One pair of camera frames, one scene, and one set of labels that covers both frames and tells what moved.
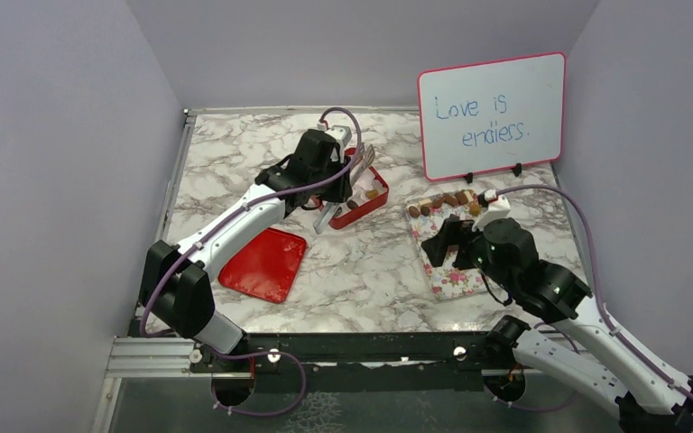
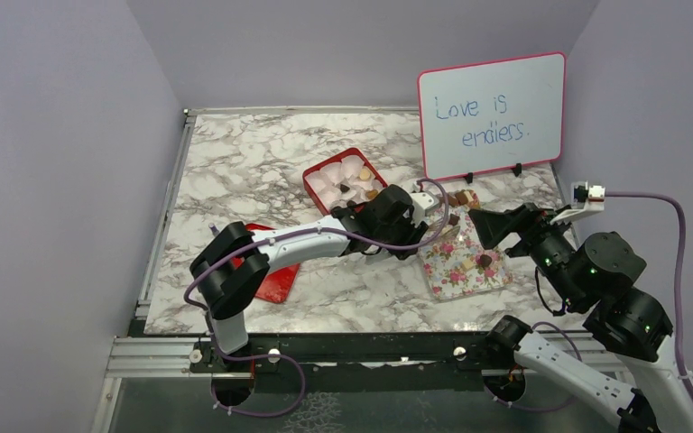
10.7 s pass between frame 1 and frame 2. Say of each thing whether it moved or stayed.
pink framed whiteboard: stayed
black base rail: stayed
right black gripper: moved
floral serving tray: stayed
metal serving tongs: moved
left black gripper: moved
